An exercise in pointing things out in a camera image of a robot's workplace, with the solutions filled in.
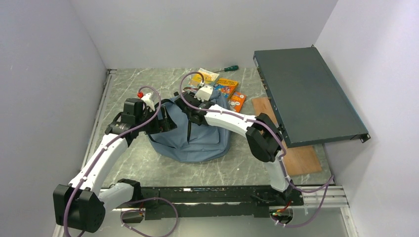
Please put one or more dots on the dark rack server box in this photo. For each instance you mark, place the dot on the dark rack server box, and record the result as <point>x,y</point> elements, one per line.
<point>309,104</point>

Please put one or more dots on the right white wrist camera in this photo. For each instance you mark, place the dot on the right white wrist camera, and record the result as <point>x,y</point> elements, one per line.
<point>204,93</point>

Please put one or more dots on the yellow small book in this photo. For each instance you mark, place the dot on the yellow small book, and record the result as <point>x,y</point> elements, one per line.
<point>209,78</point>

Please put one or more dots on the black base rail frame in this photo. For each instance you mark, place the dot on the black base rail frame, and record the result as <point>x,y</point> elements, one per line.
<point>170,202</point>

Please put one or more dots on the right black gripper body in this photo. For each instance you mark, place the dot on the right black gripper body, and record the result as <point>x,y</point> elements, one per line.
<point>192,95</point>

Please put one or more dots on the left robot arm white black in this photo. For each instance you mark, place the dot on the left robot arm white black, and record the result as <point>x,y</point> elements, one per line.
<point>81,205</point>

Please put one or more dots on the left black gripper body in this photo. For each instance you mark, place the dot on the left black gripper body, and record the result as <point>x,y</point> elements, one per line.
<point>154,126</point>

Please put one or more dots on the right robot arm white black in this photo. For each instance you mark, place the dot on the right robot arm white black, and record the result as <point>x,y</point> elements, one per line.
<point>263,138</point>

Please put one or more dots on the orange children's book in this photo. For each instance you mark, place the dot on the orange children's book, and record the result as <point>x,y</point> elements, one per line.
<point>236,101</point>

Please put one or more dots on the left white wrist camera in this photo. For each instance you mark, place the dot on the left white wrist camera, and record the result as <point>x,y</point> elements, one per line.
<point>149,99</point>

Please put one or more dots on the brown wooden board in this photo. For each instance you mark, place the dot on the brown wooden board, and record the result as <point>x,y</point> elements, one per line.
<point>299,160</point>

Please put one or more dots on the blue grey backpack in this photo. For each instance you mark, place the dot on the blue grey backpack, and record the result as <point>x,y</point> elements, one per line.
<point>189,144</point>

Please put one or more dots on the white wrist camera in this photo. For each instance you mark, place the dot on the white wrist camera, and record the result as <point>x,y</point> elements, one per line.
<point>204,93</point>
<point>149,99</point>

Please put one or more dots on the green handled screwdriver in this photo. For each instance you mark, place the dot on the green handled screwdriver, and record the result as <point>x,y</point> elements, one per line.
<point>228,69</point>

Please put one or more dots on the blue yellow children's book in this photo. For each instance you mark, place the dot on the blue yellow children's book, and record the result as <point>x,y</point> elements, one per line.
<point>226,86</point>

